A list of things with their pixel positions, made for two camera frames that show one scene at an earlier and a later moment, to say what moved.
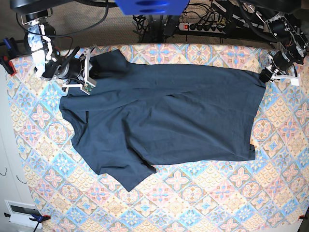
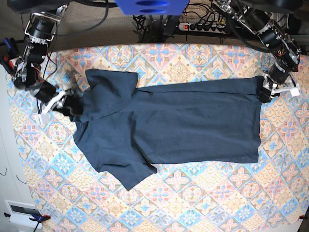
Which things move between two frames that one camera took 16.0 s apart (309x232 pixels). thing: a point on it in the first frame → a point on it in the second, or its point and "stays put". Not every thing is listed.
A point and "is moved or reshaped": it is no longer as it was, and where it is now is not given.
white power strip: x=202 y=28 stays put
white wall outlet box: x=20 y=213 stays put
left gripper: x=77 y=68 → x=73 y=105
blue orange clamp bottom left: x=37 y=218 stays put
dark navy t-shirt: x=137 y=116 is moved or reshaped
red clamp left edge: x=9 y=53 stays put
